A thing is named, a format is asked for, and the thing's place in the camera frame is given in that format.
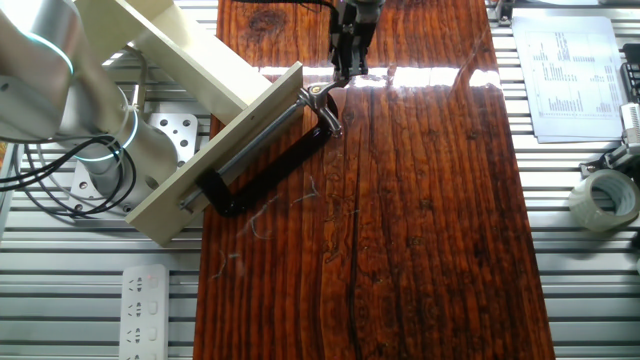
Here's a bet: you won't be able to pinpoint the small metal clip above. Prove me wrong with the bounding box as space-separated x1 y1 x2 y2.
579 142 640 179

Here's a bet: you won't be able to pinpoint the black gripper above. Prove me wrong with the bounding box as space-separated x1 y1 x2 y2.
329 0 386 81

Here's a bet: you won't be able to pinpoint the white power strip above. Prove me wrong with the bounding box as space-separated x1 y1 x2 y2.
118 263 171 360

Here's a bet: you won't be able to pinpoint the printed paper sheets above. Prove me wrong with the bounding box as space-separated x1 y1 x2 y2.
510 14 629 145

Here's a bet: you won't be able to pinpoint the black C-clamp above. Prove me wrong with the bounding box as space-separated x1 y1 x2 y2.
178 92 341 220

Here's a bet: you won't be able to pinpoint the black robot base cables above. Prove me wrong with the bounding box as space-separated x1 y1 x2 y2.
0 133 139 219

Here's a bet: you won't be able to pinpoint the metal frame bracket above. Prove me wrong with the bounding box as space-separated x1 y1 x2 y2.
487 0 515 27

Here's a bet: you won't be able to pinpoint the clear tape roll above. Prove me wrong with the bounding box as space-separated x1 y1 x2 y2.
568 168 640 233

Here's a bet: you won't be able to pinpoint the brown wooden board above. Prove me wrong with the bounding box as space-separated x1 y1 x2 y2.
192 0 556 360

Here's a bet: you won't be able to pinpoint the beige wooden stand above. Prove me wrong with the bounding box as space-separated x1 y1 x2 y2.
72 0 305 248

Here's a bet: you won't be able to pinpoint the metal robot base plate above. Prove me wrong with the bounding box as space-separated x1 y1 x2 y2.
67 112 200 214

